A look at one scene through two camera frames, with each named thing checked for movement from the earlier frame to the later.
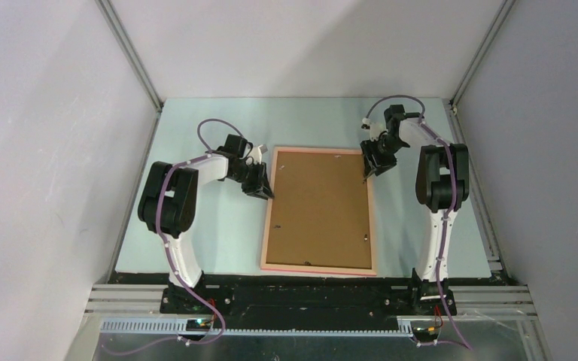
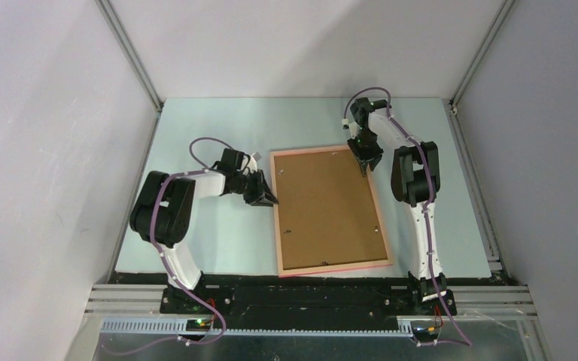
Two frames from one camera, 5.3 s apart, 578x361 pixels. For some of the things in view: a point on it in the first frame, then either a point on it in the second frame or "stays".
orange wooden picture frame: [356, 271] → [296, 271]
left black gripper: [260, 187] → [262, 195]
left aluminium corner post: [130, 53] stays
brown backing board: [320, 210] stays
